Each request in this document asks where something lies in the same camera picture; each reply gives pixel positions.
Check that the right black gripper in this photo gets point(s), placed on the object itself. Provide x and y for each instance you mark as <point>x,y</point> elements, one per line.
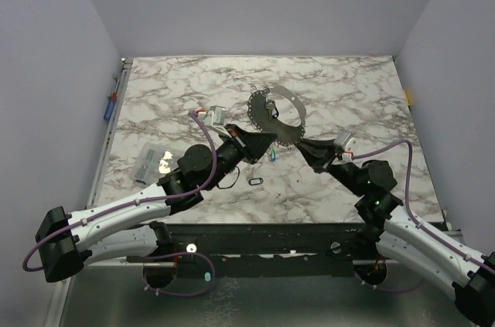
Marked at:
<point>325,158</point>

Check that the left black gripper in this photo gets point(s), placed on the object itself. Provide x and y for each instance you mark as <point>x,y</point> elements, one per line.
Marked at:
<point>251,146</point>

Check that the steel key organizer plate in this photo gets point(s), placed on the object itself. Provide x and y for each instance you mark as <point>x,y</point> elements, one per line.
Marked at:
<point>265,116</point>

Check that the black tag key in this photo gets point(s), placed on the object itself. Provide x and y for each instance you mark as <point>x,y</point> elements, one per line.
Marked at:
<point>271,108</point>

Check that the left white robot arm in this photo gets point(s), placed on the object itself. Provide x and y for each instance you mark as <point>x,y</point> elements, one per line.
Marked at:
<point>65,241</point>

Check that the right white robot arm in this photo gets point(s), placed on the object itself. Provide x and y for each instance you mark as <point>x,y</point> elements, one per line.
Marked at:
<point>463,273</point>

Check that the blue tag key on plate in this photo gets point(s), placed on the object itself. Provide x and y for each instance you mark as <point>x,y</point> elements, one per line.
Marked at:
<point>272,154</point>

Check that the clear plastic parts box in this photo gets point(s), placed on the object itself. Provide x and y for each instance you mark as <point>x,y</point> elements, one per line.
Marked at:
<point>153,162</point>

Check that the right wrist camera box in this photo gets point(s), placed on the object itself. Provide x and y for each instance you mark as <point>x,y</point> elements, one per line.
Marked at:
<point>344,145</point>

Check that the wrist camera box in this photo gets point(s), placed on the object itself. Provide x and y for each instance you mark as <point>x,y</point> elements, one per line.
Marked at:
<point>213,119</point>
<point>344,145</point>

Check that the black key ring tag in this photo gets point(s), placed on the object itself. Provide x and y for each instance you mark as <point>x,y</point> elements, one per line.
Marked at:
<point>255,181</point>

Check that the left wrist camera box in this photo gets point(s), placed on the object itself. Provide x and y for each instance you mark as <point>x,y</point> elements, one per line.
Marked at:
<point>213,119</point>

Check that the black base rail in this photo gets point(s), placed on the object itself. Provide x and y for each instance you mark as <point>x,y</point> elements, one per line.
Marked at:
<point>265,251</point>

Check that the blue red wall clamp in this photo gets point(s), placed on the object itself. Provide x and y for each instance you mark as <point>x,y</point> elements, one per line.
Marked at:
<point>112,98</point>

